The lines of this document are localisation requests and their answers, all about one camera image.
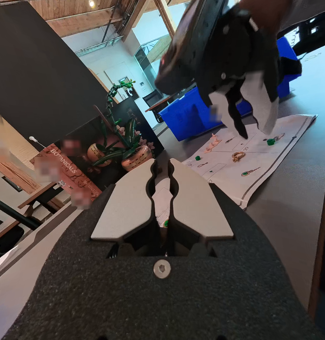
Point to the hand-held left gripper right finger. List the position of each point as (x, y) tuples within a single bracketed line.
[(199, 207)]

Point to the person's right hand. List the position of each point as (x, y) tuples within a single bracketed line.
[(268, 10)]

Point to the toy brick plant in pot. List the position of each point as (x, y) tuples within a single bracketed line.
[(137, 159)]

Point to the pink petal piece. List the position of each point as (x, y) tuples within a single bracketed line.
[(216, 142), (209, 149), (214, 136)]

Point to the open instruction booklet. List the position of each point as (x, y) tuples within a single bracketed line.
[(226, 180)]

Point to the grey desk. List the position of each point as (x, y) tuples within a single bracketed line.
[(290, 225)]

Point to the small white rod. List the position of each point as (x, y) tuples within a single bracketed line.
[(33, 138)]

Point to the black office chair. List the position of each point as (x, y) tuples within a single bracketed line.
[(152, 97)]

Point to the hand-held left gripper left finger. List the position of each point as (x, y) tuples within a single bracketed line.
[(125, 207)]

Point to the blue plastic storage bin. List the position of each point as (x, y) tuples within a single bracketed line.
[(183, 119)]

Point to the dark toy set box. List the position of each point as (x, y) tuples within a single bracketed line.
[(80, 180)]

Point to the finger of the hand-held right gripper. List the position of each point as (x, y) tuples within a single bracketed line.
[(235, 114), (263, 111)]

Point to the black board panel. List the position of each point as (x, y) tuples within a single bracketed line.
[(45, 66)]

